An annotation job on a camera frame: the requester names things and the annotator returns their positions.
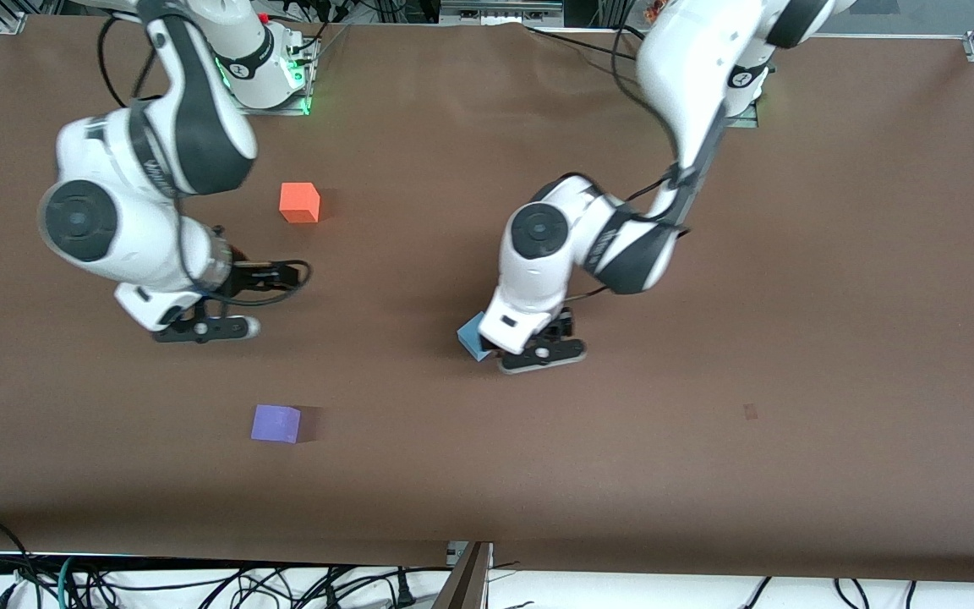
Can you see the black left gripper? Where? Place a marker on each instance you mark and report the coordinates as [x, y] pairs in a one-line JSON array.
[[566, 324]]

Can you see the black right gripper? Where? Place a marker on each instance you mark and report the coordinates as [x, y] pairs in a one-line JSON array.
[[252, 277]]

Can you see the blue block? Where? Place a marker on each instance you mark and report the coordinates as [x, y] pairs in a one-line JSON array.
[[472, 338]]

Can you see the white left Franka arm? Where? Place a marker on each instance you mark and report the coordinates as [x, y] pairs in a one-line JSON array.
[[681, 68]]

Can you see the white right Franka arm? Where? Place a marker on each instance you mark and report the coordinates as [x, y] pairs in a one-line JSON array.
[[115, 220]]

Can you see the orange block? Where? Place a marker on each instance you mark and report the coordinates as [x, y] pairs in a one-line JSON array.
[[299, 203]]

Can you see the purple block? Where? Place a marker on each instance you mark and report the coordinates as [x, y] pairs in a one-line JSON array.
[[276, 423]]

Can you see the grey box behind table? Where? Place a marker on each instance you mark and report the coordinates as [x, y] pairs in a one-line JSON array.
[[500, 10]]

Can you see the orange background object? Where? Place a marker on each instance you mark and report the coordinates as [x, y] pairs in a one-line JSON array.
[[654, 8]]

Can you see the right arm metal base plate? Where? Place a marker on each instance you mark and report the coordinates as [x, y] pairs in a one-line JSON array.
[[297, 103]]

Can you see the aluminium frame post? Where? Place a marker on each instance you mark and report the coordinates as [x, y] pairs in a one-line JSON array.
[[466, 584]]

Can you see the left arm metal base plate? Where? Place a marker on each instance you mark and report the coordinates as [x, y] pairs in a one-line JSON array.
[[749, 118]]

